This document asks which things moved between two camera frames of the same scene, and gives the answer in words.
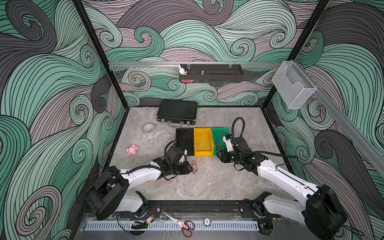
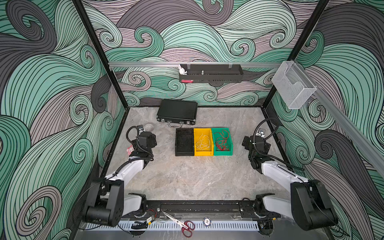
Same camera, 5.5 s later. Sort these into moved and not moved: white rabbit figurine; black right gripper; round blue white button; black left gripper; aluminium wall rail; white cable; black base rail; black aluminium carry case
Moved: black left gripper; black right gripper
Not moved: aluminium wall rail; white rabbit figurine; black base rail; white cable; round blue white button; black aluminium carry case
